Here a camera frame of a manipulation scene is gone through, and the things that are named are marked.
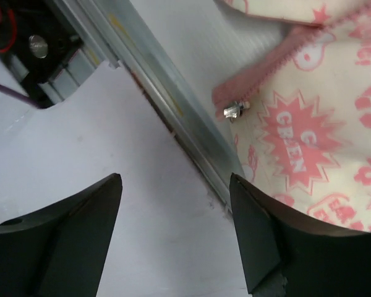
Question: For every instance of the aluminium table edge rail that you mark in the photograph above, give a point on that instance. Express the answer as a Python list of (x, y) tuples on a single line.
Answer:
[(119, 34)]

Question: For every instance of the pink and cream printed jacket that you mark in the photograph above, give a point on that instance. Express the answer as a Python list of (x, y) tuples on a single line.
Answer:
[(306, 138)]

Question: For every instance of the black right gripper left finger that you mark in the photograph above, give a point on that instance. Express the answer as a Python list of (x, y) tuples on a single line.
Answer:
[(60, 250)]

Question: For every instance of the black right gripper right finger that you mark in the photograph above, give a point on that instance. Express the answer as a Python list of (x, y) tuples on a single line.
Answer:
[(287, 253)]

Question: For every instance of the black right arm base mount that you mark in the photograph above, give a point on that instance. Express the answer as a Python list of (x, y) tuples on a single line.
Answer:
[(36, 36)]

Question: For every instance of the silver zipper slider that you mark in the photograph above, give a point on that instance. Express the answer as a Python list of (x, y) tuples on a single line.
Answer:
[(235, 110)]

